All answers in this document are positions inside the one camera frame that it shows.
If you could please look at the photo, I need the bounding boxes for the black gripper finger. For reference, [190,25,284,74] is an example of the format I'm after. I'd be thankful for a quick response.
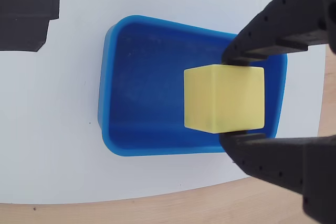
[218,130,336,224]
[221,0,336,67]

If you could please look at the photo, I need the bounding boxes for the white table mat sheet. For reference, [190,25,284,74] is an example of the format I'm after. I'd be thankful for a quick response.
[0,0,328,205]

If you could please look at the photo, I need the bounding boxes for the blue rectangular plastic bin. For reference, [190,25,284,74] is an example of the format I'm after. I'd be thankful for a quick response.
[97,15,288,157]

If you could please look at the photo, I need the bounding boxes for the black foam block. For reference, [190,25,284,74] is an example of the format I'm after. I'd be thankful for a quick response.
[0,0,63,53]

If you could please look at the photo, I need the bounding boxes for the yellow cube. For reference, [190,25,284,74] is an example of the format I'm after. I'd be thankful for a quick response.
[183,63,265,134]

